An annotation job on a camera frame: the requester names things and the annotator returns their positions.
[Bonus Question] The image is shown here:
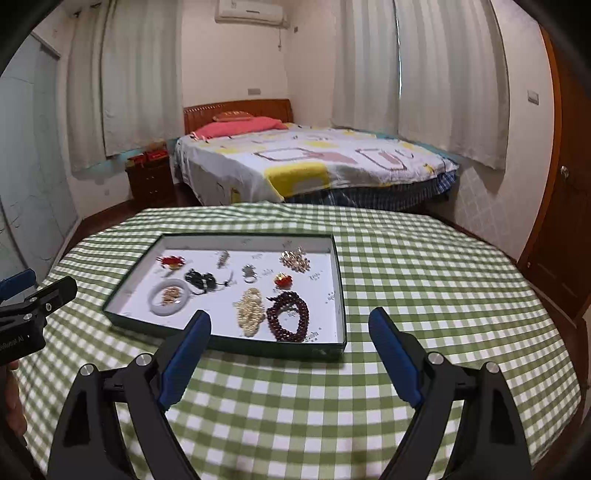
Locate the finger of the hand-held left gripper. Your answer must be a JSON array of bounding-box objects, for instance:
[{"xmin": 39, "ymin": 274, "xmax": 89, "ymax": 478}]
[
  {"xmin": 0, "ymin": 270, "xmax": 38, "ymax": 303},
  {"xmin": 0, "ymin": 276, "xmax": 78, "ymax": 324}
]

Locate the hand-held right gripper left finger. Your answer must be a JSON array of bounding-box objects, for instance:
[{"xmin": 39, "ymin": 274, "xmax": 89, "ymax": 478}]
[{"xmin": 46, "ymin": 309, "xmax": 213, "ymax": 480}]

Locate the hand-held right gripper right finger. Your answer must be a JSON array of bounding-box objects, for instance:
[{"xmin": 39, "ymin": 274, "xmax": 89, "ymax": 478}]
[{"xmin": 368, "ymin": 307, "xmax": 536, "ymax": 480}]

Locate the pale jade bangle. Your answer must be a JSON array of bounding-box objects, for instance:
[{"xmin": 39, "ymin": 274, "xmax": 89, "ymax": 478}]
[{"xmin": 148, "ymin": 279, "xmax": 191, "ymax": 316}]

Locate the green tray with white lining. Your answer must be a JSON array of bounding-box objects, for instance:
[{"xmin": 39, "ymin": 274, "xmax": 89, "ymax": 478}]
[{"xmin": 102, "ymin": 233, "xmax": 348, "ymax": 361}]

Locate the pearl necklace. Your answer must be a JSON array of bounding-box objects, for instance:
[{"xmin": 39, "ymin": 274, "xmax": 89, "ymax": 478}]
[{"xmin": 233, "ymin": 288, "xmax": 265, "ymax": 337}]

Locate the black bead bracelet with cord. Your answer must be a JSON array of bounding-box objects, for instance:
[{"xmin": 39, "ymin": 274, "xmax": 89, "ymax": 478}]
[{"xmin": 184, "ymin": 270, "xmax": 237, "ymax": 294}]

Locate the dark red bead bracelet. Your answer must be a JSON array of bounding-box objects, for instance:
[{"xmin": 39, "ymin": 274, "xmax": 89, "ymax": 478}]
[{"xmin": 266, "ymin": 292, "xmax": 310, "ymax": 343}]

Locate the gold flower brooch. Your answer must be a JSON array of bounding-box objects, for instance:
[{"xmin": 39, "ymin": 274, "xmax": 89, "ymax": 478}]
[{"xmin": 280, "ymin": 248, "xmax": 311, "ymax": 274}]

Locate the person's left hand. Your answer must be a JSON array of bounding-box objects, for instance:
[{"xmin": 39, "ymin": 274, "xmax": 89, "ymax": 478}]
[{"xmin": 0, "ymin": 359, "xmax": 23, "ymax": 446}]

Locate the green checked tablecloth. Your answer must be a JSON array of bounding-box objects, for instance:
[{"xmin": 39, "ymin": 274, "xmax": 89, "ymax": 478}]
[{"xmin": 14, "ymin": 203, "xmax": 580, "ymax": 480}]

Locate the pale wardrobe door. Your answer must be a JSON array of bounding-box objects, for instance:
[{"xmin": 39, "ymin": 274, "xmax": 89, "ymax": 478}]
[{"xmin": 0, "ymin": 34, "xmax": 79, "ymax": 282}]

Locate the dark wooden nightstand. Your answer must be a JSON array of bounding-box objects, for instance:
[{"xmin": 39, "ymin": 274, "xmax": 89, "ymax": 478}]
[{"xmin": 126, "ymin": 159, "xmax": 176, "ymax": 208}]

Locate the blue plaid mattress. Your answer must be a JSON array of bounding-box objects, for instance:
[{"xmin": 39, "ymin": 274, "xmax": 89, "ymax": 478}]
[{"xmin": 284, "ymin": 171, "xmax": 460, "ymax": 214}]

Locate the white curtain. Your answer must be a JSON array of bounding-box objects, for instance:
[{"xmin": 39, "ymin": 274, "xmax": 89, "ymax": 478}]
[
  {"xmin": 331, "ymin": 0, "xmax": 400, "ymax": 134},
  {"xmin": 102, "ymin": 0, "xmax": 183, "ymax": 158},
  {"xmin": 67, "ymin": 0, "xmax": 112, "ymax": 174},
  {"xmin": 394, "ymin": 0, "xmax": 511, "ymax": 171}
]

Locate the brown wooden door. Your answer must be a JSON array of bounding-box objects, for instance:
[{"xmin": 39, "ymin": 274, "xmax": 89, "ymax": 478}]
[{"xmin": 517, "ymin": 23, "xmax": 591, "ymax": 328}]

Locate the printed bed sheet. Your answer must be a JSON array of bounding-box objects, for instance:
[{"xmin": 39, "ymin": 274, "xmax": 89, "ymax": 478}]
[{"xmin": 174, "ymin": 122, "xmax": 460, "ymax": 206}]

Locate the pink pillow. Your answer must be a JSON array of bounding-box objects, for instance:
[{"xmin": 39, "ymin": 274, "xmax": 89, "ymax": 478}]
[{"xmin": 193, "ymin": 116, "xmax": 289, "ymax": 139}]

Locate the wooden bed headboard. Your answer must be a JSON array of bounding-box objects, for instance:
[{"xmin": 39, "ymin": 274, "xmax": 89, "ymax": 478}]
[{"xmin": 183, "ymin": 98, "xmax": 295, "ymax": 134}]

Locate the white air conditioner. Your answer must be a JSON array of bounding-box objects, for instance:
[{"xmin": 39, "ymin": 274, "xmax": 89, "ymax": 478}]
[{"xmin": 215, "ymin": 0, "xmax": 289, "ymax": 26}]

